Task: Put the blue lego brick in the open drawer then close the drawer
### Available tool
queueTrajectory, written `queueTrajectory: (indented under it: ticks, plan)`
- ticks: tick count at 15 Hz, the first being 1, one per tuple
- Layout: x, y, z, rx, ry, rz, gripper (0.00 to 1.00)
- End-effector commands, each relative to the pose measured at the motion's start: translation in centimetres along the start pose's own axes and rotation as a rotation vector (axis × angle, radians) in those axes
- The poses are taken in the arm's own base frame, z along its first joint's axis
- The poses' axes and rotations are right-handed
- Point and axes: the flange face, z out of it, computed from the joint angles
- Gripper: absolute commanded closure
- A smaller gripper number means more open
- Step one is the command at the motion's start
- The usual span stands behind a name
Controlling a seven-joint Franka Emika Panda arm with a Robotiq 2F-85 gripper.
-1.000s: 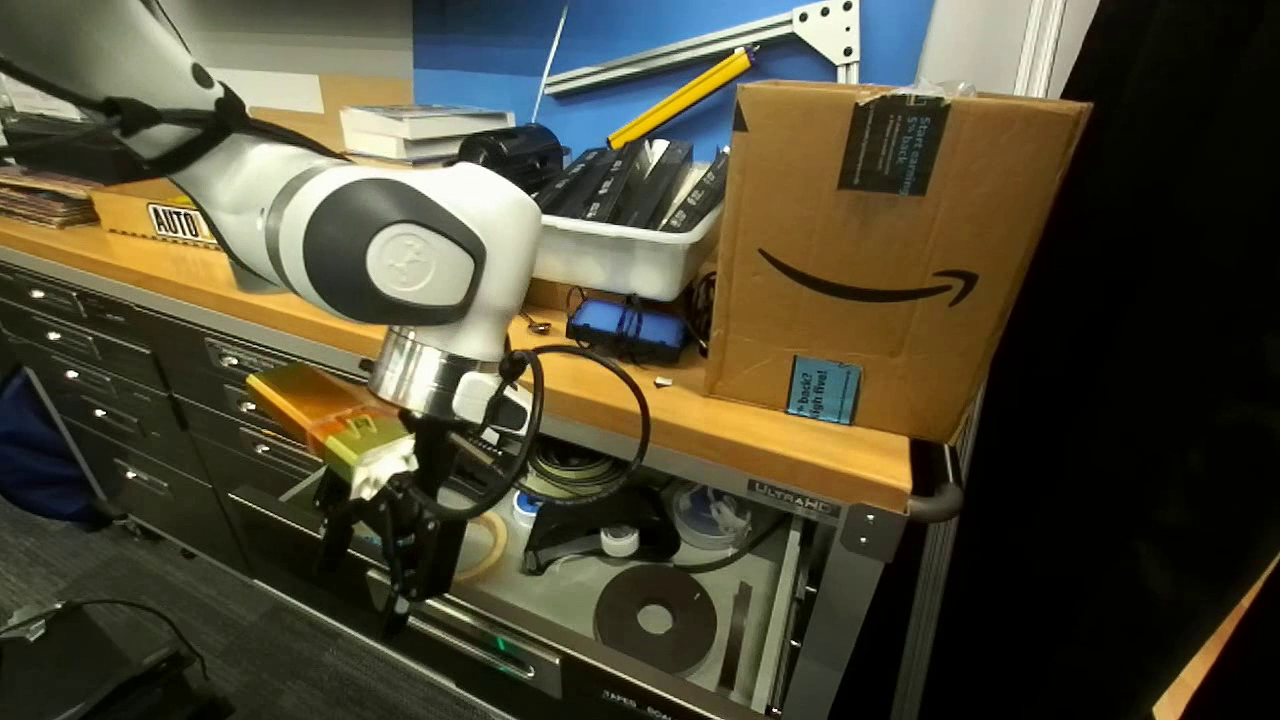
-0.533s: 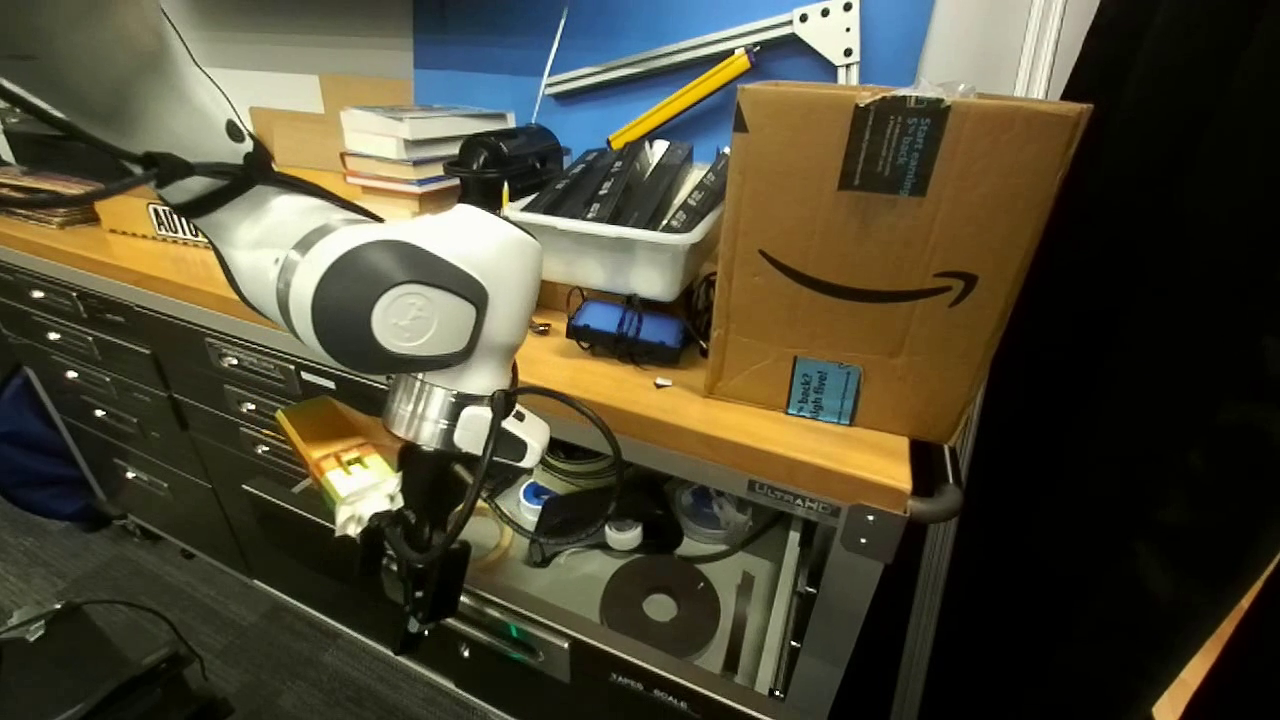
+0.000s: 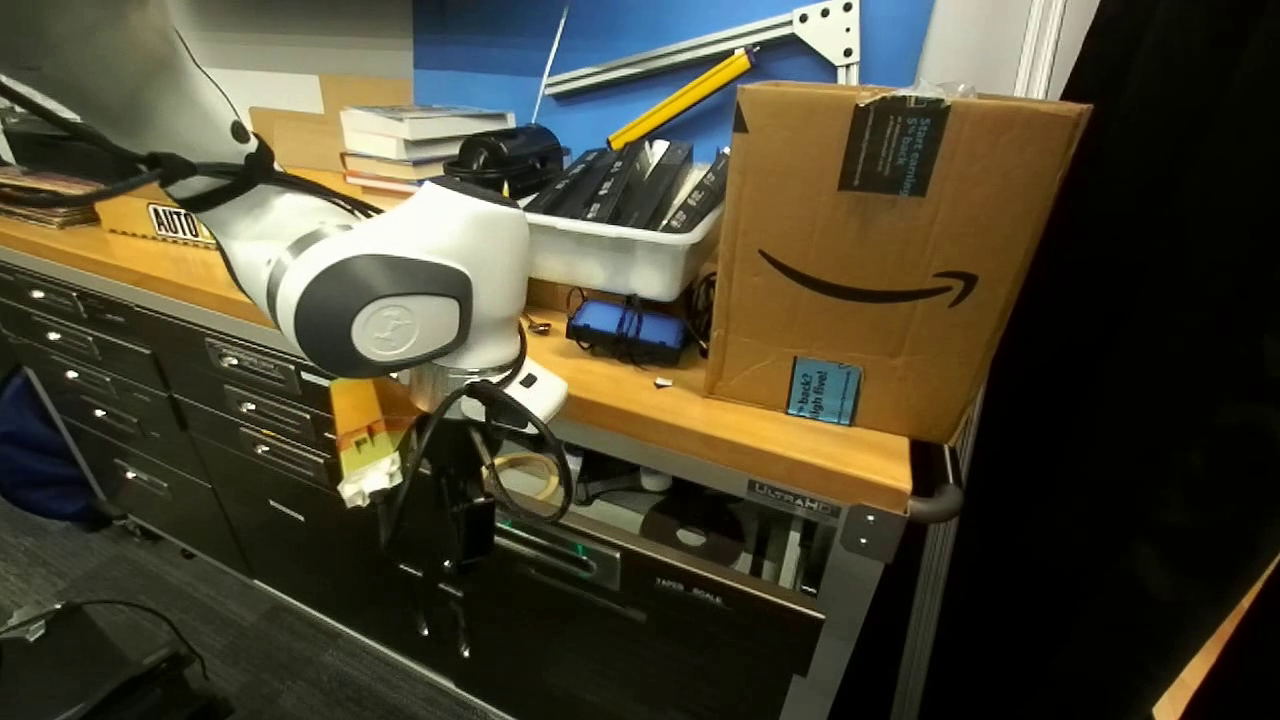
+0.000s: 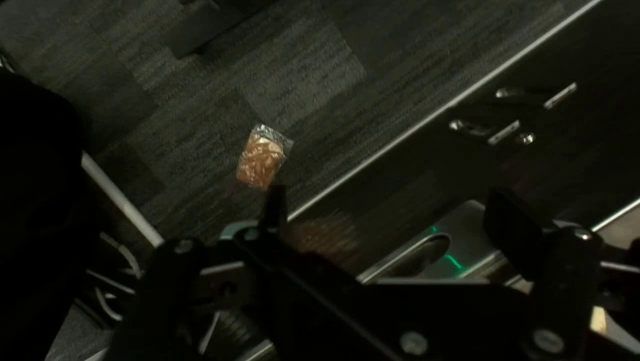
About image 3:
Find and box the grey workbench frame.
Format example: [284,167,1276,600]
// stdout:
[551,412,967,720]

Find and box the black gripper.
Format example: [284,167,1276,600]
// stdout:
[392,416,499,663]

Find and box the yellow foam pad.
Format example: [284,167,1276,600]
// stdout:
[329,371,409,511]

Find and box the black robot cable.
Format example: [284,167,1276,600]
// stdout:
[384,323,581,527]

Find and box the thick white book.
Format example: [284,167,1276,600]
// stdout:
[336,106,520,150]

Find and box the dark blue bag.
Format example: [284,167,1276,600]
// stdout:
[0,365,111,533]

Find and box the white plastic bin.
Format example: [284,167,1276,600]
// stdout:
[507,197,734,310]

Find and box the blue and black tool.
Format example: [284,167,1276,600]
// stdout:
[566,292,700,367]

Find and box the grey metal drawer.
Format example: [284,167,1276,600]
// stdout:
[472,436,842,672]

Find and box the brown cardboard shipping box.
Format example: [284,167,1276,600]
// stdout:
[700,76,1098,447]

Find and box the wooden plank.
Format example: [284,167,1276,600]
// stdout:
[1149,549,1280,720]

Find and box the black floor device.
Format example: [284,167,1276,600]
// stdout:
[0,596,231,720]

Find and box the yellow spirit level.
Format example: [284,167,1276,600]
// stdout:
[603,44,759,156]

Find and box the aluminium extrusion frame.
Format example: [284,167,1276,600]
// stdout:
[542,0,864,99]

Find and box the brown cover book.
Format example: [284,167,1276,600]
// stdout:
[341,137,472,173]

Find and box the blue pin board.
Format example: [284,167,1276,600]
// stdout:
[409,0,940,173]

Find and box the black curtain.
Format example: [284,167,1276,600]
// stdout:
[915,0,1280,720]

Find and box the black drawer cabinet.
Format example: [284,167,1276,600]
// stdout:
[0,257,404,614]

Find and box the long black flat box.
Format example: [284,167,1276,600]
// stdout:
[596,137,700,231]
[530,143,633,221]
[660,150,736,235]

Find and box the red edged book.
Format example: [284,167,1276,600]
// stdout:
[341,156,464,187]

